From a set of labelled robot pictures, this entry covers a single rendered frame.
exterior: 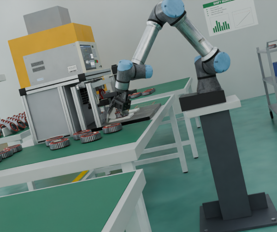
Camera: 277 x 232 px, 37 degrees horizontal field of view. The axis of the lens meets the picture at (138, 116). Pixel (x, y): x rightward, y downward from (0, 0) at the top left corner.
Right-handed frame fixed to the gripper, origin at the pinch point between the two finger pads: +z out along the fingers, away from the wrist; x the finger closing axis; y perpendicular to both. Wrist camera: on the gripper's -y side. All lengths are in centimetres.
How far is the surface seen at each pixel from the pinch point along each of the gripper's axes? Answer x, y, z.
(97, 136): -18.9, 5.4, 2.8
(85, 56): 22, -49, -18
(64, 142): -29.0, -8.3, 9.3
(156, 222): 37, 19, 83
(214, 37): 528, -218, 78
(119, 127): 0.3, 4.4, 3.4
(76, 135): -14.7, -13.8, 12.1
